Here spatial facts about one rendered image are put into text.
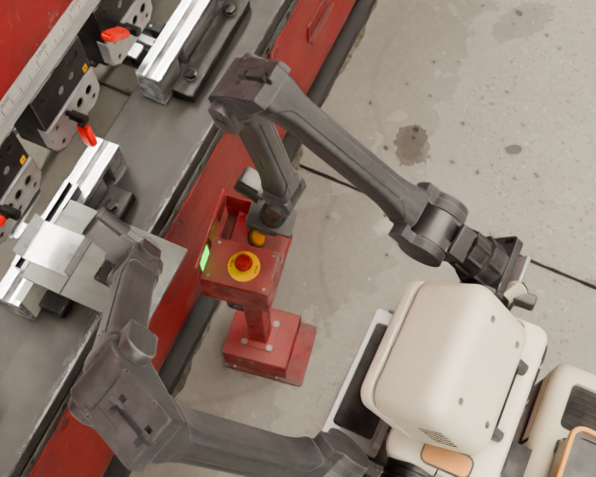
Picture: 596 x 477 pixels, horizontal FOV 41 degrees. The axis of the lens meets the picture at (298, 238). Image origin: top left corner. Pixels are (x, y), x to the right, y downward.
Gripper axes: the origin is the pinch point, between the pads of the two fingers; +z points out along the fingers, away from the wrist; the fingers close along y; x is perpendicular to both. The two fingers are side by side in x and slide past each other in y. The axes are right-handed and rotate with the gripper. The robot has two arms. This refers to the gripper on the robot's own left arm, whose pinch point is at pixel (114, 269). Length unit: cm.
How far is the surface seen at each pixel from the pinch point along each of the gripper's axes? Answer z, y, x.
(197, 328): 88, -19, 43
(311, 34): 42, -99, 19
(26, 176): -10.6, -3.0, -22.2
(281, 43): 27, -80, 10
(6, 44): -31.1, -12.4, -34.4
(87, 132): -10.2, -15.9, -17.9
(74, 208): 10.0, -8.6, -11.6
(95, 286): 4.2, 3.8, -1.0
